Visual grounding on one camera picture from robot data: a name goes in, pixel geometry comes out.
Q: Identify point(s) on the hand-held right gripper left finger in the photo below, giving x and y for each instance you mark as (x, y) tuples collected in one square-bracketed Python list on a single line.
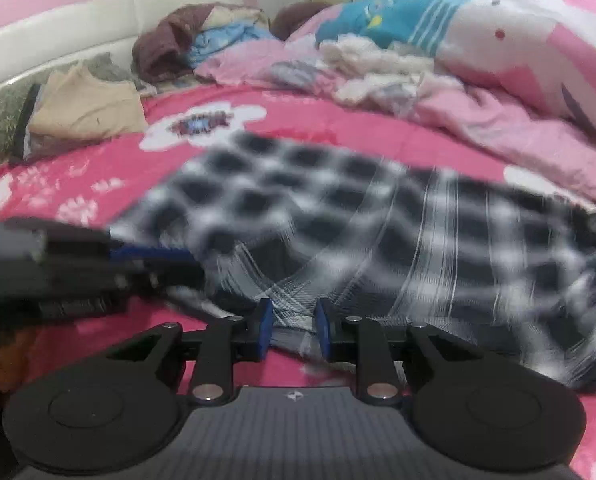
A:
[(265, 327)]

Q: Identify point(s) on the white crumpled garment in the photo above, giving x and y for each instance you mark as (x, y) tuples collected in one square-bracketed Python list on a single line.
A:
[(368, 60)]

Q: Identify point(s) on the pink floral bed blanket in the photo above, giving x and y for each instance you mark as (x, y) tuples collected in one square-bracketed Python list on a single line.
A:
[(103, 180)]

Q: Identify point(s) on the black white plaid pants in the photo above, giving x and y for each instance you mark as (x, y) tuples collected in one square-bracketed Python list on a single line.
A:
[(378, 220)]

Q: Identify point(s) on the brown plush garment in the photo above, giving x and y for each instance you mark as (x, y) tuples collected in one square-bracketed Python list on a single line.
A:
[(293, 17), (158, 45)]

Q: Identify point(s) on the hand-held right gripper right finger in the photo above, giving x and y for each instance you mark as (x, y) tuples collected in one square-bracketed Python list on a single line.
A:
[(323, 330)]

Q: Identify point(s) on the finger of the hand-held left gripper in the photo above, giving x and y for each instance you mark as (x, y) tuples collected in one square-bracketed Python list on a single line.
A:
[(158, 265)]

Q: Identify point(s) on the cream crumpled garment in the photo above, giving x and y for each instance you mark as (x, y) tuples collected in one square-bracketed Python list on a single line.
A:
[(233, 15)]

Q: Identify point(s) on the light blue printed garment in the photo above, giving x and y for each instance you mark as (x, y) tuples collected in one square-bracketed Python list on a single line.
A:
[(223, 40)]

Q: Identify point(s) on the beige folded garment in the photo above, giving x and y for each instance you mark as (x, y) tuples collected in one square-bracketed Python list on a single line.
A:
[(88, 105)]

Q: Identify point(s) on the pink cartoon print quilt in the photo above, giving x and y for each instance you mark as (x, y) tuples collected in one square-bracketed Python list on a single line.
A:
[(528, 60)]

